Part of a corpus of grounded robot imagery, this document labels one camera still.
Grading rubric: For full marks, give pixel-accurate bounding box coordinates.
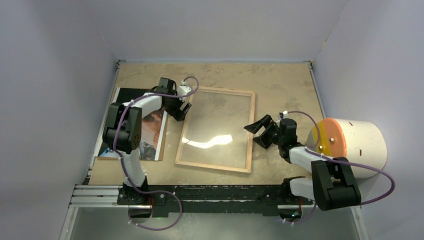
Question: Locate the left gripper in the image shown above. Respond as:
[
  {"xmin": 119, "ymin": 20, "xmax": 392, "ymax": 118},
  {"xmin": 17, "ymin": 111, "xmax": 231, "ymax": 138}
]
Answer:
[{"xmin": 165, "ymin": 91, "xmax": 192, "ymax": 123}]

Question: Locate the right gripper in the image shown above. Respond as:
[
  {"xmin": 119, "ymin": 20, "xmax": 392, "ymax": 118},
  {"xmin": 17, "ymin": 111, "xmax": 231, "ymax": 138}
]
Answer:
[{"xmin": 242, "ymin": 114, "xmax": 284, "ymax": 149}]

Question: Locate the wooden picture frame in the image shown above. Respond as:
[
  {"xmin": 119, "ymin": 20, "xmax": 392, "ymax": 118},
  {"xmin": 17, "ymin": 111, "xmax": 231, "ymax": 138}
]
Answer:
[{"xmin": 174, "ymin": 86, "xmax": 257, "ymax": 174}]

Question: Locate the clear acrylic sheet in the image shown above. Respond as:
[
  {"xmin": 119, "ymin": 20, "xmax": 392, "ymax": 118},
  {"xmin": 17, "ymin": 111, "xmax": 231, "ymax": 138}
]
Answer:
[{"xmin": 180, "ymin": 91, "xmax": 253, "ymax": 169}]

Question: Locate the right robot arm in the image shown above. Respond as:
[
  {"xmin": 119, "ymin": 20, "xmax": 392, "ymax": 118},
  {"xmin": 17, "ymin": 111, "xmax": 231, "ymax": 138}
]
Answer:
[{"xmin": 244, "ymin": 114, "xmax": 362, "ymax": 211}]

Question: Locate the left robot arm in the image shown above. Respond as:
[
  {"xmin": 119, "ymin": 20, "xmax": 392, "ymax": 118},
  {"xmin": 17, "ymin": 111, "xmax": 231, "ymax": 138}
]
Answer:
[{"xmin": 102, "ymin": 76, "xmax": 200, "ymax": 205}]

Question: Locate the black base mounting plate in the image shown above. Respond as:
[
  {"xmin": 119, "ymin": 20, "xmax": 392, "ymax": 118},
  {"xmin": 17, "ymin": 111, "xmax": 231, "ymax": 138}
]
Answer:
[{"xmin": 116, "ymin": 184, "xmax": 313, "ymax": 218}]

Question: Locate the white cylinder with orange face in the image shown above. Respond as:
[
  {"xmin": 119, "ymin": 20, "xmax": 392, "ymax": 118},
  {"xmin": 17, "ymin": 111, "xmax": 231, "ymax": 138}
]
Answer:
[{"xmin": 306, "ymin": 117, "xmax": 388, "ymax": 170}]

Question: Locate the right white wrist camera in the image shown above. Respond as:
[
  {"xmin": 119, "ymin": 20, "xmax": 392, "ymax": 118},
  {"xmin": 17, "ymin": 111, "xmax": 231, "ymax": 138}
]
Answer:
[{"xmin": 278, "ymin": 111, "xmax": 289, "ymax": 120}]

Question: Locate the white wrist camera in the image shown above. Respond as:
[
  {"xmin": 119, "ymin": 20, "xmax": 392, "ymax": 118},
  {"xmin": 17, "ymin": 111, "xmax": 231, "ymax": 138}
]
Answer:
[
  {"xmin": 177, "ymin": 81, "xmax": 193, "ymax": 102},
  {"xmin": 278, "ymin": 111, "xmax": 289, "ymax": 120}
]

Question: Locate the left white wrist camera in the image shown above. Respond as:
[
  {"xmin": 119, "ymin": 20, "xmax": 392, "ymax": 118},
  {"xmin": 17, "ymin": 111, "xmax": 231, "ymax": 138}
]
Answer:
[{"xmin": 177, "ymin": 81, "xmax": 193, "ymax": 102}]

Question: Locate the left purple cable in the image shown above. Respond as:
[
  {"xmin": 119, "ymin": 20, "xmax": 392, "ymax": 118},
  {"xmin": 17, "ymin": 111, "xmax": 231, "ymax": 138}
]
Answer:
[{"xmin": 112, "ymin": 76, "xmax": 200, "ymax": 232}]

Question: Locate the aluminium rail frame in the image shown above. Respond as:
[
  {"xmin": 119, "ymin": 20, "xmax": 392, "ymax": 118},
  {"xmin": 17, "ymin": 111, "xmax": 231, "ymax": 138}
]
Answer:
[{"xmin": 60, "ymin": 185, "xmax": 369, "ymax": 240}]

